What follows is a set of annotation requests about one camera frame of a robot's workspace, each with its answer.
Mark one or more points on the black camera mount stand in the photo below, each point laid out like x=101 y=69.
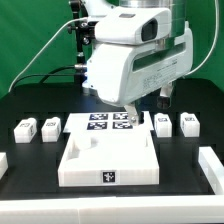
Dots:
x=83 y=35

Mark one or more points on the white left obstacle block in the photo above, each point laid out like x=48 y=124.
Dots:
x=3 y=164

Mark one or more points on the white marker sheet with tags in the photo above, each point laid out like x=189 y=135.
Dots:
x=104 y=121

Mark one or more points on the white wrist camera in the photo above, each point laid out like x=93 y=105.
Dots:
x=134 y=26

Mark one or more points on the white right obstacle wall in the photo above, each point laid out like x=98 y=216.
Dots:
x=212 y=169

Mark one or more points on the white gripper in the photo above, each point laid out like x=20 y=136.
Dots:
x=122 y=74

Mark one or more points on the white square tabletop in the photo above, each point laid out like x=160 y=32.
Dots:
x=98 y=158

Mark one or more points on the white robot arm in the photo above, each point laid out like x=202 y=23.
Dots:
x=98 y=9

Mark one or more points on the white front wall rail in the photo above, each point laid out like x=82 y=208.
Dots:
x=207 y=209

